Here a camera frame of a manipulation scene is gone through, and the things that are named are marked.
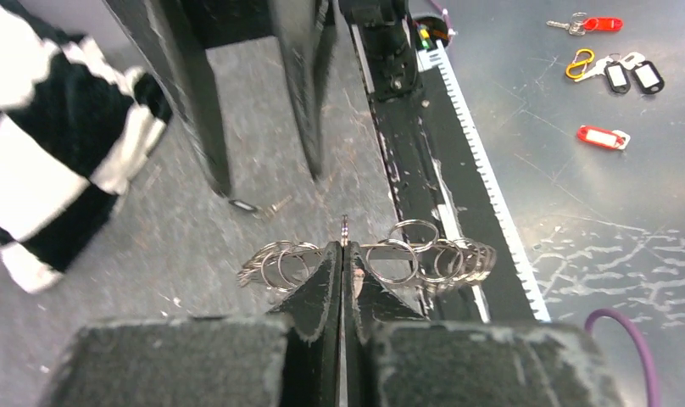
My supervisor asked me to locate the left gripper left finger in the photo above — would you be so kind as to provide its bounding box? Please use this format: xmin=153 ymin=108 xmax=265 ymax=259
xmin=39 ymin=242 xmax=343 ymax=406

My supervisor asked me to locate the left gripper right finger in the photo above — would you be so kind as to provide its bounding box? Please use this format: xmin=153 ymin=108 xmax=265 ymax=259
xmin=342 ymin=243 xmax=622 ymax=406

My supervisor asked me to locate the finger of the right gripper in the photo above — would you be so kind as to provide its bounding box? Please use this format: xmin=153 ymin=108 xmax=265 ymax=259
xmin=105 ymin=0 xmax=272 ymax=197
xmin=268 ymin=0 xmax=337 ymax=180

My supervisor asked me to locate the metal disc with key rings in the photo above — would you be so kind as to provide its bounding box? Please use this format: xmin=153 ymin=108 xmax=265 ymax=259
xmin=236 ymin=219 xmax=497 ymax=322

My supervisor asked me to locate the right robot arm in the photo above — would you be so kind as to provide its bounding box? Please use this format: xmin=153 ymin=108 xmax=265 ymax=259
xmin=107 ymin=0 xmax=419 ymax=197

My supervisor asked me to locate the black and white checkered pillow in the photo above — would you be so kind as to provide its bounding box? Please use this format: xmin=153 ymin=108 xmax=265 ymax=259
xmin=0 ymin=1 xmax=172 ymax=293

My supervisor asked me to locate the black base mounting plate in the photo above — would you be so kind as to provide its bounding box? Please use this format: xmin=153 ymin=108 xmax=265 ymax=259
xmin=348 ymin=22 xmax=537 ymax=324

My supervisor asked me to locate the key with red tag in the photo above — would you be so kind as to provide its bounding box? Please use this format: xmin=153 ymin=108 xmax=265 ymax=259
xmin=546 ymin=13 xmax=624 ymax=36

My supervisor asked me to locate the yellow carabiner with key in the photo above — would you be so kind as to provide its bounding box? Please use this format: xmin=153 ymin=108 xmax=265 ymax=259
xmin=565 ymin=48 xmax=615 ymax=82

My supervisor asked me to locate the black key tag left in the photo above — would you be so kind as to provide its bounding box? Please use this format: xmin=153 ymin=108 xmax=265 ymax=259
xmin=604 ymin=53 xmax=631 ymax=95

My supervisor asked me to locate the black key tag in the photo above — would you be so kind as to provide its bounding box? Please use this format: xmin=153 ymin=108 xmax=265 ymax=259
xmin=604 ymin=53 xmax=631 ymax=95
xmin=620 ymin=52 xmax=665 ymax=95

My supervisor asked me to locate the red key tag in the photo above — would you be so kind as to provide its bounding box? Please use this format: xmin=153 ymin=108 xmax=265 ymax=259
xmin=576 ymin=125 xmax=631 ymax=151

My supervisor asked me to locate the black key tag right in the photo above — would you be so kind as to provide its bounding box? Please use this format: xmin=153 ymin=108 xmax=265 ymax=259
xmin=620 ymin=52 xmax=665 ymax=95

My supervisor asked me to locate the white slotted cable duct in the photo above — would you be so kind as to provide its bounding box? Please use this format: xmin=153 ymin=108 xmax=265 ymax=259
xmin=417 ymin=47 xmax=551 ymax=322

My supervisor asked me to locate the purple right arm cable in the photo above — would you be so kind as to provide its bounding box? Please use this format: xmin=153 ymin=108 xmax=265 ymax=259
xmin=426 ymin=0 xmax=459 ymax=41

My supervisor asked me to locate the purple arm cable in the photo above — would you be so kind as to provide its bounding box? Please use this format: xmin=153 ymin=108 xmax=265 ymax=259
xmin=583 ymin=307 xmax=663 ymax=407
xmin=426 ymin=0 xmax=459 ymax=41

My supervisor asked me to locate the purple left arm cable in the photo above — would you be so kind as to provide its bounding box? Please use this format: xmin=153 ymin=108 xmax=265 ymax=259
xmin=583 ymin=307 xmax=663 ymax=407

